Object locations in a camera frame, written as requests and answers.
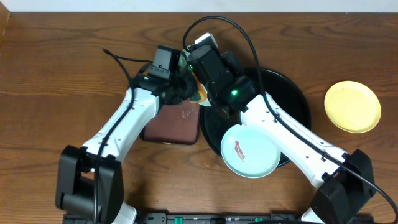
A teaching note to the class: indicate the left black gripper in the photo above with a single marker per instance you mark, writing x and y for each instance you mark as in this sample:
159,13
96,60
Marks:
189,86

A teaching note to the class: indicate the green yellow sponge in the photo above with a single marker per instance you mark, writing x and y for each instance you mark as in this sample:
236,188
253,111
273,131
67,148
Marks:
200,95

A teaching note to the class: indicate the green plate with stain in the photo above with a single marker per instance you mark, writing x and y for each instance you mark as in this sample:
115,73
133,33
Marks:
184,62

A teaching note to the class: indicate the yellow plate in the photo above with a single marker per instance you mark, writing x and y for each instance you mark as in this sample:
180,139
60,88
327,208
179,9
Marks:
352,107

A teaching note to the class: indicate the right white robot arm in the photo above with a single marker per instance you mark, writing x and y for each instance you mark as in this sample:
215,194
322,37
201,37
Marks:
344,182

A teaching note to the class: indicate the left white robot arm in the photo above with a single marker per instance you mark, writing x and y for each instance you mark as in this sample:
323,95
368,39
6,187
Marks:
90,177

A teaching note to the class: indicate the rectangular black water tray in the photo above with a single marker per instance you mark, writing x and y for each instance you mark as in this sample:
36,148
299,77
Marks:
174,124

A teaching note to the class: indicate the round black tray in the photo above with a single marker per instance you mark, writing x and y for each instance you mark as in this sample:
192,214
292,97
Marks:
284,92

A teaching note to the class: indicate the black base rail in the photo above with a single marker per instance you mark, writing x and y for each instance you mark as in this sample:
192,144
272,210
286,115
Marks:
163,218

